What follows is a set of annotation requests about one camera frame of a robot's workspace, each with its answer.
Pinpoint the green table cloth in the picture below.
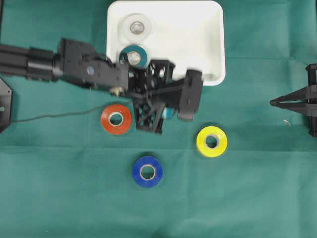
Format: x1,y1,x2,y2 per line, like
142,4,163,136
0,0,317,238

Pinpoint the red tape roll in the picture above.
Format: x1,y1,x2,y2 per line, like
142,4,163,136
101,104,132,135

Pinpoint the blue tape roll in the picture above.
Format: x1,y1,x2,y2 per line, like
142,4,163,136
132,156,163,188

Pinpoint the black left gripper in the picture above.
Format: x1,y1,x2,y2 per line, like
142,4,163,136
126,59,175,134

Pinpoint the thin black camera cable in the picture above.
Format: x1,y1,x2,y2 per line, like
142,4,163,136
12,89,184,123

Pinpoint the white plastic case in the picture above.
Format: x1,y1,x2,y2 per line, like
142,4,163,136
106,0,226,86

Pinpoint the white tape roll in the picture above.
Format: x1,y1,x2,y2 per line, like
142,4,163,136
121,14,152,42

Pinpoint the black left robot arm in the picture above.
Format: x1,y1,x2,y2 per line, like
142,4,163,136
0,39,183,133

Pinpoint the yellow tape roll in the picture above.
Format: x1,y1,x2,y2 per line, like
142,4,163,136
196,126,228,158

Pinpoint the green tape roll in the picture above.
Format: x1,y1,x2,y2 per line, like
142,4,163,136
119,45,148,68

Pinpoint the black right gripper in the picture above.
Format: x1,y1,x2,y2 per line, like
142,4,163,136
270,63,317,137

